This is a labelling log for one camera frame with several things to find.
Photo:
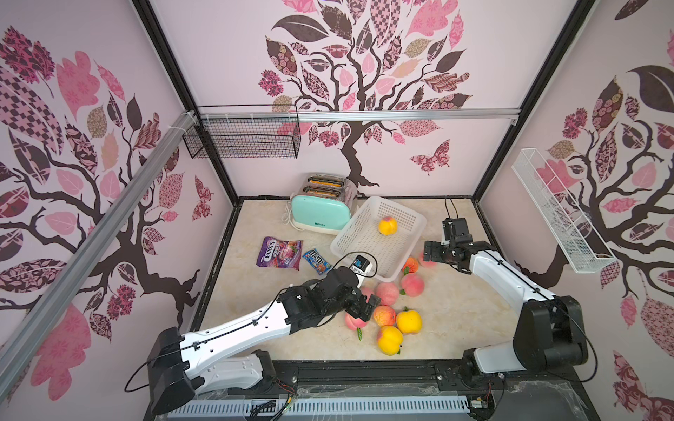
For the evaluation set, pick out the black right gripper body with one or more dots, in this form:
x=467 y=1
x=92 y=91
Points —
x=432 y=252

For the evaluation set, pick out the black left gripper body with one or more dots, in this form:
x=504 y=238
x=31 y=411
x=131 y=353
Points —
x=350 y=303

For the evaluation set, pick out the pink peach with leaf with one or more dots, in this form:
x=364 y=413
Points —
x=356 y=325

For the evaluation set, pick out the small pink peach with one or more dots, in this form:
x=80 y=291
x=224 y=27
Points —
x=426 y=264

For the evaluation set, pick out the yellow peach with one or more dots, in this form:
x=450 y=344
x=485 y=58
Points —
x=390 y=340
x=409 y=322
x=388 y=226

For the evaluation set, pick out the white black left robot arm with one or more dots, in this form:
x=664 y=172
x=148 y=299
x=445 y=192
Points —
x=183 y=365

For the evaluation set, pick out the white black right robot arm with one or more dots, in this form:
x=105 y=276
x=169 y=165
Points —
x=550 y=333

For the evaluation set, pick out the white plastic basket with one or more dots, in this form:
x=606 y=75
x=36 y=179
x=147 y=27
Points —
x=361 y=235

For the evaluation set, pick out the orange pink peach centre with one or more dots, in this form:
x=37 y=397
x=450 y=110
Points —
x=384 y=315

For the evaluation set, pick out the pink peach upper left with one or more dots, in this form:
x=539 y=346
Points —
x=367 y=292

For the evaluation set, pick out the pink peach upper middle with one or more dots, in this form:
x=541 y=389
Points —
x=388 y=292

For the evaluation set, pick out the yellow peach front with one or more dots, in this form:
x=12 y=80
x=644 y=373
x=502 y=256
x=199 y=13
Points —
x=390 y=340

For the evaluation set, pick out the blue candy packet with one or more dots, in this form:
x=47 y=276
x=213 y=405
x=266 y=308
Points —
x=317 y=261

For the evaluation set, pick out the orange red peach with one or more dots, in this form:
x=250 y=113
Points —
x=411 y=266

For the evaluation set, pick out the pink peach right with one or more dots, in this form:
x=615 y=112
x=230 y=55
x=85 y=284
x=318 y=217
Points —
x=412 y=285

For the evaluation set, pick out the purple candy bag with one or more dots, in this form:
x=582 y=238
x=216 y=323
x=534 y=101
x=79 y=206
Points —
x=277 y=253

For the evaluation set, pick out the mint green toaster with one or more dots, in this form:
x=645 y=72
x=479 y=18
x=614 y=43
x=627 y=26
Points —
x=323 y=203

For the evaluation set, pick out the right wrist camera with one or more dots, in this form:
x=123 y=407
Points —
x=456 y=229

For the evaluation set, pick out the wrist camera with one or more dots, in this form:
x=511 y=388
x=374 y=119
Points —
x=456 y=229
x=361 y=265

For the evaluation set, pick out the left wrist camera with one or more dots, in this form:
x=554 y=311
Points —
x=361 y=265

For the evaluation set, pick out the white slotted cable duct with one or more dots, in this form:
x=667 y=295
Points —
x=315 y=408

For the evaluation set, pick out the white wire wall shelf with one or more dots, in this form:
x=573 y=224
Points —
x=548 y=183

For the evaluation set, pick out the aluminium rail back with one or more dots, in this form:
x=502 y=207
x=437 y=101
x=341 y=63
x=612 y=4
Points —
x=353 y=116

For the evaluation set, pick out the aluminium rail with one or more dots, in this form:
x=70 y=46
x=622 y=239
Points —
x=353 y=116
x=36 y=326

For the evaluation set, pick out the black wire wall basket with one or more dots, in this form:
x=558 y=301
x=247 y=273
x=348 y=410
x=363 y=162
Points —
x=245 y=132

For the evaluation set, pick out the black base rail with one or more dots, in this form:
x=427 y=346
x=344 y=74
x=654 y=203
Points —
x=510 y=396

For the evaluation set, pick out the aluminium rail left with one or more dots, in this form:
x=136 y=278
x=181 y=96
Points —
x=36 y=326

